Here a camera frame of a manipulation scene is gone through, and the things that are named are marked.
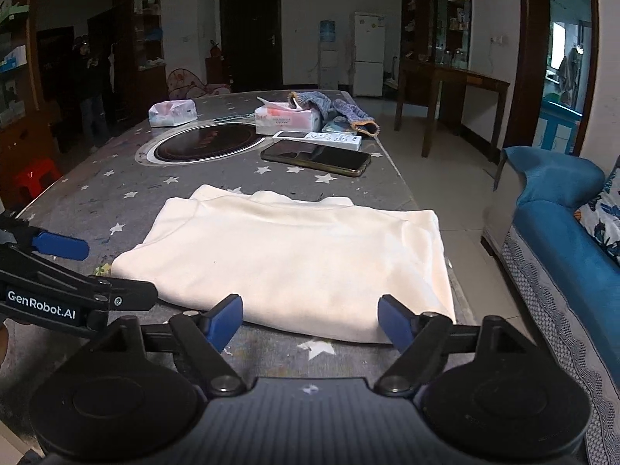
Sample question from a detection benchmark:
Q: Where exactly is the cream white sweater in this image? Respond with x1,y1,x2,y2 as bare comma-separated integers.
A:
111,185,455,343

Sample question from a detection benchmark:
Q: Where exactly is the blue knitted cloth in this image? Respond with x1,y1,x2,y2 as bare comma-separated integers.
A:
288,91,381,138

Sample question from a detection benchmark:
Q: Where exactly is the white phone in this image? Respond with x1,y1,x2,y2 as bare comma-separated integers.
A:
272,130,309,141

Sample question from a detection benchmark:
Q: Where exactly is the dark wooden display cabinet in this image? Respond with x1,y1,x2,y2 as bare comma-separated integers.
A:
400,0,472,69

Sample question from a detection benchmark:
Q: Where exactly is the round black induction cooker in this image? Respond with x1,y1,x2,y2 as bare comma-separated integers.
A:
133,119,274,168

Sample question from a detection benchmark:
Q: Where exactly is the white refrigerator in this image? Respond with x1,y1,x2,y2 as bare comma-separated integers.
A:
352,12,386,98

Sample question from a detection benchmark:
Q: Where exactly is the pink tissue box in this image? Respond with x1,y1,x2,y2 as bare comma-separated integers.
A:
254,98,322,136

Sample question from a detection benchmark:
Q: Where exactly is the black tablet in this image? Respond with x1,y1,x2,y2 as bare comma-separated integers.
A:
261,141,371,177

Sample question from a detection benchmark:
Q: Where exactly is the butterfly print cushion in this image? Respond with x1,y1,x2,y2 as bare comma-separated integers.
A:
574,163,620,264

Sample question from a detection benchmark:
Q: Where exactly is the dark wooden side table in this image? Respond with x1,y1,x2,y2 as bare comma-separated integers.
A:
394,59,510,163

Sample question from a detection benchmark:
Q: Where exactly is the red plastic stool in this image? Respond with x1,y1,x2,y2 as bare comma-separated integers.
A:
9,157,62,204

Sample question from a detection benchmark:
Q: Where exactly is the pink play tent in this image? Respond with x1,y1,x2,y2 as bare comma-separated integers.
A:
167,68,230,100

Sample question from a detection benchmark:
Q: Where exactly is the white remote control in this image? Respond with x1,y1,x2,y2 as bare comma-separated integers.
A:
304,132,362,151

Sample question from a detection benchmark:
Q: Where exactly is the white pink tissue pack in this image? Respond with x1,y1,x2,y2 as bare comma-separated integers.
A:
148,99,198,127

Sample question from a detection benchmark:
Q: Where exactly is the person in dark clothes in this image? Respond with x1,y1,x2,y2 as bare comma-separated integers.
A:
71,35,111,153

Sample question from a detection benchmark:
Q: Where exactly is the blue cabinet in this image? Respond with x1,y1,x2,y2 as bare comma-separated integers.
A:
533,99,582,154

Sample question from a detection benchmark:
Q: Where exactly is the blue sofa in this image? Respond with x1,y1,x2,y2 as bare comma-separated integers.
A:
481,146,619,464

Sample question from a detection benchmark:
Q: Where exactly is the water dispenser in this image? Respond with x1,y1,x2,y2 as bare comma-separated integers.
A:
319,20,338,89

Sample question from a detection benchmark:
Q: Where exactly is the dark wooden shelf left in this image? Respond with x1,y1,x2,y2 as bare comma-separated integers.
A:
1,0,57,157

